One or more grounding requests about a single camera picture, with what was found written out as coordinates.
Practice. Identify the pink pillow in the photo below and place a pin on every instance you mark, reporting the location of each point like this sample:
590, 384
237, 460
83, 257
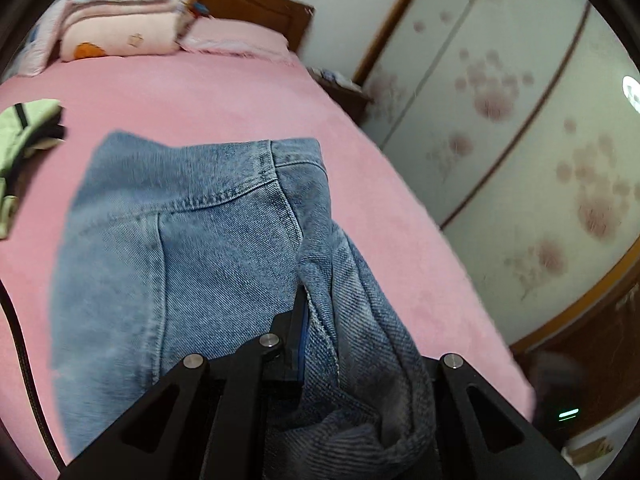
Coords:
235, 40

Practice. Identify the wooden headboard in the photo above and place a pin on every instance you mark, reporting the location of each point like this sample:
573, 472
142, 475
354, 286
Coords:
260, 5

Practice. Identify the dark wooden nightstand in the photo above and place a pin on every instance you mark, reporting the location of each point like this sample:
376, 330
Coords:
345, 95

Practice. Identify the blue denim jacket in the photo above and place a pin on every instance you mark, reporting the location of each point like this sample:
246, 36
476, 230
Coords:
210, 250

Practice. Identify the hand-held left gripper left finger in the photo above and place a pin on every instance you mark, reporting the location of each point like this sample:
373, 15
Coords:
299, 332

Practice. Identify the green and black garment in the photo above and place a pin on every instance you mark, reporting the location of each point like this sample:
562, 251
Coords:
20, 135

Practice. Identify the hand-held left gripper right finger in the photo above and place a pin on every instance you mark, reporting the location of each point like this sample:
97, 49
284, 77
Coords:
465, 410

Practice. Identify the stack of folded blankets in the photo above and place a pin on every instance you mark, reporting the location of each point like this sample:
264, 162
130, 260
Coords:
125, 20

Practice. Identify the floral sliding-door wardrobe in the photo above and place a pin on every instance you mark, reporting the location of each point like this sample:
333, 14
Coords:
500, 135

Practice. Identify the pink bed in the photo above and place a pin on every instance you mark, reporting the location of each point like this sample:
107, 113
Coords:
200, 100

